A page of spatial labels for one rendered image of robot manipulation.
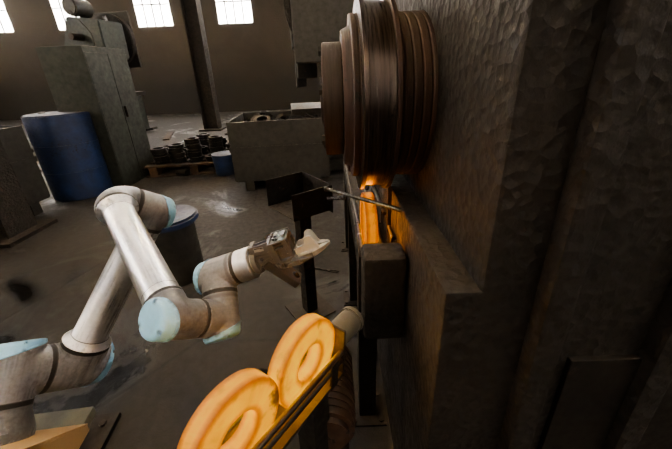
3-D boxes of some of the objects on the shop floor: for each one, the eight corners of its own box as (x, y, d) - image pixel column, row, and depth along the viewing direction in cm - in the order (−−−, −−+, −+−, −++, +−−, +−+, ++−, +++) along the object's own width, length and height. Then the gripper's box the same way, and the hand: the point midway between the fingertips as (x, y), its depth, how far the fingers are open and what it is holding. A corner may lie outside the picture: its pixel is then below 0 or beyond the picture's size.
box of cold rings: (327, 165, 421) (324, 104, 391) (331, 186, 344) (328, 112, 315) (249, 169, 415) (240, 108, 385) (236, 192, 338) (223, 117, 308)
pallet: (251, 156, 482) (247, 127, 465) (242, 171, 407) (237, 138, 391) (170, 161, 472) (163, 131, 456) (146, 177, 398) (136, 143, 381)
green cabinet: (86, 190, 361) (34, 46, 304) (123, 172, 426) (86, 50, 369) (127, 188, 361) (83, 44, 304) (158, 170, 426) (127, 49, 369)
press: (80, 137, 694) (31, -6, 592) (121, 127, 800) (86, 5, 698) (135, 137, 672) (93, -12, 570) (170, 127, 778) (140, 0, 676)
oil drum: (128, 182, 384) (105, 107, 350) (94, 201, 329) (63, 114, 295) (80, 184, 384) (52, 109, 350) (38, 203, 329) (0, 116, 295)
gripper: (243, 255, 80) (320, 229, 77) (251, 237, 88) (321, 214, 86) (257, 281, 83) (332, 257, 81) (264, 261, 91) (332, 239, 89)
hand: (326, 245), depth 84 cm, fingers closed
